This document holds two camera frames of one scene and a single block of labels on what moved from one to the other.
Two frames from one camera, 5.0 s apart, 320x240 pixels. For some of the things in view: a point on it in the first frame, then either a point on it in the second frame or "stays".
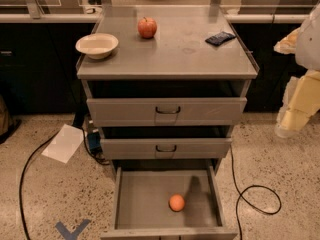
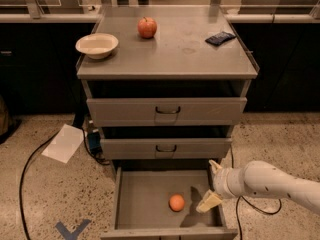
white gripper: (309, 47) -> (221, 181)
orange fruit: (176, 202) stays
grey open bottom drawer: (142, 209) stays
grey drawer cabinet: (167, 99) stays
